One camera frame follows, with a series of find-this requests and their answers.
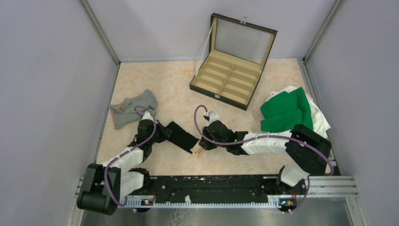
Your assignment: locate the black underwear with beige waistband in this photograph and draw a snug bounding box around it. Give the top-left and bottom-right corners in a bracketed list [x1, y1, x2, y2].
[166, 121, 204, 158]

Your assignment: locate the black leather compartment box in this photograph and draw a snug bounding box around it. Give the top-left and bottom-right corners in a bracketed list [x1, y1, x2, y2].
[190, 13, 278, 111]

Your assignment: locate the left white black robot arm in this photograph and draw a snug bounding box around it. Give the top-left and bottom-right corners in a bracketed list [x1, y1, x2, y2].
[77, 119, 172, 215]

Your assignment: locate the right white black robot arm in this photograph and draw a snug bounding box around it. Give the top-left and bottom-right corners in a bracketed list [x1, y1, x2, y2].
[200, 120, 331, 194]

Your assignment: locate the grey striped underwear orange trim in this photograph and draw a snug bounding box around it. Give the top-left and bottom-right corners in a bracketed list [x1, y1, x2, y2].
[110, 89, 158, 129]

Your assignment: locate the green cloth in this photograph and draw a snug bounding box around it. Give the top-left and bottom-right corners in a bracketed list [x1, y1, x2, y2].
[260, 88, 313, 133]

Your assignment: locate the white cloth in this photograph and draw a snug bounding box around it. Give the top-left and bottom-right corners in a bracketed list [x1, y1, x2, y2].
[266, 86, 331, 139]

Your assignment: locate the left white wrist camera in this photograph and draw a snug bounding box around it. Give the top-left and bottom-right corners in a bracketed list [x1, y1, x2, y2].
[141, 111, 154, 122]

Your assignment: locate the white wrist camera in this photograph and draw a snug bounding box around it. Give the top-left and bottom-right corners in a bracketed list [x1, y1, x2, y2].
[204, 111, 220, 124]
[141, 111, 154, 122]

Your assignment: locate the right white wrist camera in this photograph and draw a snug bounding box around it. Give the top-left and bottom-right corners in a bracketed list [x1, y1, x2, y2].
[204, 111, 220, 124]

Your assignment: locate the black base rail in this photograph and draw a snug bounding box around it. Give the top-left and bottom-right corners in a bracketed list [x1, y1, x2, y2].
[131, 174, 306, 204]

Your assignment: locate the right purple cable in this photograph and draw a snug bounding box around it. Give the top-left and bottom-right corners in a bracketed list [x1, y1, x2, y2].
[193, 105, 335, 215]

